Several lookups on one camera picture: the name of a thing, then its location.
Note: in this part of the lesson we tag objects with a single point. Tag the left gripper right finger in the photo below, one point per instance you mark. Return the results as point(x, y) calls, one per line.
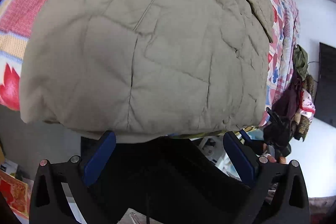
point(278, 191)

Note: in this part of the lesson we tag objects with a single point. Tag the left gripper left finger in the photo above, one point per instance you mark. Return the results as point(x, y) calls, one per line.
point(48, 202)

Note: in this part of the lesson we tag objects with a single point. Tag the beige quilted jacket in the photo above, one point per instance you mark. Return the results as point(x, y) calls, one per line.
point(147, 68)

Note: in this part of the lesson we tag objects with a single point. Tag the pile of clothes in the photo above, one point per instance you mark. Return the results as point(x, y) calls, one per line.
point(295, 108)

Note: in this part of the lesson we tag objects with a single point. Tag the person's right hand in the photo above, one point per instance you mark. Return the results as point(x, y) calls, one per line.
point(270, 153)

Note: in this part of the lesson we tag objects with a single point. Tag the red patterned bag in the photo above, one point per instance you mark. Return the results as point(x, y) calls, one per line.
point(15, 193)

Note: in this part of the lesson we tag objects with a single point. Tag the patchwork leaf bedspread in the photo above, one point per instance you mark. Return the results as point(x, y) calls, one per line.
point(17, 18)

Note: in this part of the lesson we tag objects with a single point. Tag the black wall television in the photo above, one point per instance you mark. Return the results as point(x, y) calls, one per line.
point(325, 99)

